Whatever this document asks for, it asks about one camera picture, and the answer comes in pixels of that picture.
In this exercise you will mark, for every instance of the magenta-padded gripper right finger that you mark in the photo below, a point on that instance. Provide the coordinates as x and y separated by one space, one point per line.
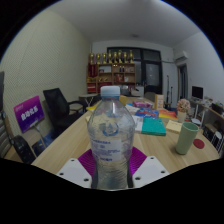
150 170

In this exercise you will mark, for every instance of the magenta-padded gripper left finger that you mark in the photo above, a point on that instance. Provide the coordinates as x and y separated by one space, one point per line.
71 170

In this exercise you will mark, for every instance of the clear plastic water bottle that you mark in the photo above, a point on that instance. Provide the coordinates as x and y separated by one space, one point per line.
111 133

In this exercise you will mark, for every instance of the teal book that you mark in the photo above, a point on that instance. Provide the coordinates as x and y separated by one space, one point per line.
154 126

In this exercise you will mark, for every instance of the pale green cup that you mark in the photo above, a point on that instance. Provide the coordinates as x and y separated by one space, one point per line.
185 138

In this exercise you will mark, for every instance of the white booklet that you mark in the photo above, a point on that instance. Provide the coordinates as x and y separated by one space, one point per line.
137 123

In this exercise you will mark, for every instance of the yellow notebook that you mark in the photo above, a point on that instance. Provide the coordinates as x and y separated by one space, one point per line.
174 126

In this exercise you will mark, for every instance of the black bag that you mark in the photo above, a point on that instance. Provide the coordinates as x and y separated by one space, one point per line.
24 150

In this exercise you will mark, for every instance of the cream book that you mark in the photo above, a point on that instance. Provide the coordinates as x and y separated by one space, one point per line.
88 117

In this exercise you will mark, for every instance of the flat round red coaster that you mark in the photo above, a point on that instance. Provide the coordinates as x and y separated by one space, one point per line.
199 143

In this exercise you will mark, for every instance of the blue colourful book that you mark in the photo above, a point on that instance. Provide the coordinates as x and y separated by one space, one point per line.
146 113

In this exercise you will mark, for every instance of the orange book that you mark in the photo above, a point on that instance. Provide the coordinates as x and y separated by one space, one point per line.
167 114

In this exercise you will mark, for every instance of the black office chair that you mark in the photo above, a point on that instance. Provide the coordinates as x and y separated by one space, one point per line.
58 108

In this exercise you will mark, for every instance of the white paper sheets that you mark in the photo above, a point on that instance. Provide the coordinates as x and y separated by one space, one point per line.
131 109

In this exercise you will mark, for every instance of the pink package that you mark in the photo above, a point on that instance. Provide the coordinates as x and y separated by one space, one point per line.
141 104

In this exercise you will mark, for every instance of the small tan carton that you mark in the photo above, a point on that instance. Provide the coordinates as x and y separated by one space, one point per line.
159 101

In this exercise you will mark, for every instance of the purple sign board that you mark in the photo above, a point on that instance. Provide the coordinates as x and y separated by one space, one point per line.
28 113

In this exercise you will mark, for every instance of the pink flower bouquet in vase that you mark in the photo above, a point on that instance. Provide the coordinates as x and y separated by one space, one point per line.
183 106

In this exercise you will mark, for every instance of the yellow gift box red ribbon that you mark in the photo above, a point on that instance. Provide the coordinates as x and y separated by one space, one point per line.
123 100

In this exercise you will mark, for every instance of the striped chair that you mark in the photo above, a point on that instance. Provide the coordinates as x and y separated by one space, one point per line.
4 136

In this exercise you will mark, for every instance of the small round white table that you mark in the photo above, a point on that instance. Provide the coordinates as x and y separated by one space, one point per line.
87 96

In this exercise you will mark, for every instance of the black microphone stand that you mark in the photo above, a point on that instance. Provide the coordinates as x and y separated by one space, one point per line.
168 90

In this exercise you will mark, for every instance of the wooden side desk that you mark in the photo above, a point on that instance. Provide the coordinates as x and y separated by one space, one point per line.
205 107

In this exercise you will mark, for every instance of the computer monitor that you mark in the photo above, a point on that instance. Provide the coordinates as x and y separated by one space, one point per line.
197 92

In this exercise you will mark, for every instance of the black box on desk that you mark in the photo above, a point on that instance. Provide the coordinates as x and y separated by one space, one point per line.
217 108

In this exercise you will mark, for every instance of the black framed glass door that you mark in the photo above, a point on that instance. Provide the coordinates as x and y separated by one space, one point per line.
151 71

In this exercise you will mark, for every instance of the wooden shelf unit with trophies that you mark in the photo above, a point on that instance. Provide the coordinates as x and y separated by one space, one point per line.
111 75

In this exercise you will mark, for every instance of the dark case with gold trim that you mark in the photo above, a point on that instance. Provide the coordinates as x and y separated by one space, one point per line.
1 90

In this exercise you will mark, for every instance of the white air conditioner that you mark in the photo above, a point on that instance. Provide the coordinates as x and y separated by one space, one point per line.
181 56

